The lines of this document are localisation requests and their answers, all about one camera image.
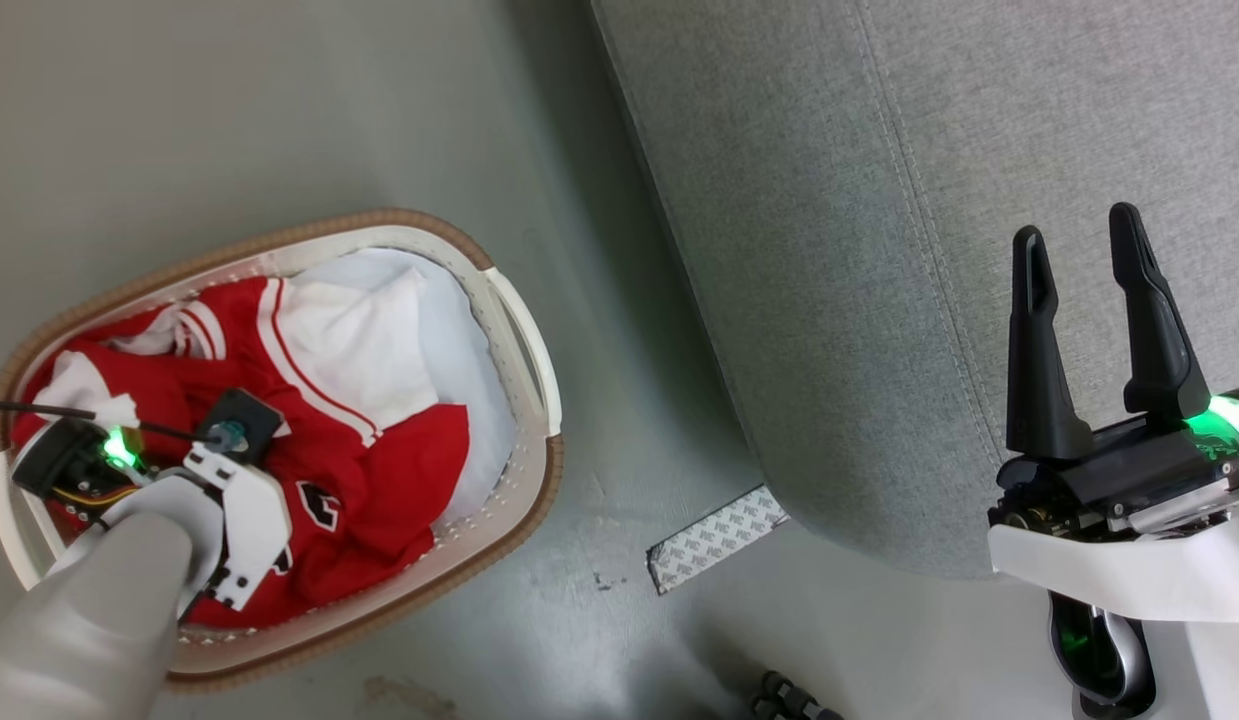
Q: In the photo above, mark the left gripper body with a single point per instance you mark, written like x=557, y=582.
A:
x=64, y=460

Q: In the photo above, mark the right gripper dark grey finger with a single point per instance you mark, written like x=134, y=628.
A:
x=1159, y=350
x=1037, y=380

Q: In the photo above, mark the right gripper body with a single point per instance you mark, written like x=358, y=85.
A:
x=1129, y=475

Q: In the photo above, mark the red and white jersey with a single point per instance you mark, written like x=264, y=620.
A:
x=399, y=480

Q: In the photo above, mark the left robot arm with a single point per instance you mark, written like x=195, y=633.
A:
x=79, y=620

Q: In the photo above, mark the white basket with brown rim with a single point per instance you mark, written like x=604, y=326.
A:
x=524, y=360

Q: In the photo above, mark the grey fabric sofa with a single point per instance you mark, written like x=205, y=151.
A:
x=879, y=250

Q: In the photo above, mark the printed grey paper strip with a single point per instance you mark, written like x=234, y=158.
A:
x=719, y=538

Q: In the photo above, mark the black ribbed robot part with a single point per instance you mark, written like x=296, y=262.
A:
x=794, y=700

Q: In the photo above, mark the white garment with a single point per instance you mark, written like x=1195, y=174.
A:
x=459, y=340

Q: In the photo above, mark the white right camera bracket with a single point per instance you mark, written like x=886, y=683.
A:
x=1129, y=575

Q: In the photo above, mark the white camera bracket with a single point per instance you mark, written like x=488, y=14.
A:
x=254, y=520
x=1129, y=575

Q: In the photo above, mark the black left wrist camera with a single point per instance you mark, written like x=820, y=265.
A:
x=251, y=415

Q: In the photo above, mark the white left camera bracket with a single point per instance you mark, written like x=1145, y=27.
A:
x=254, y=520

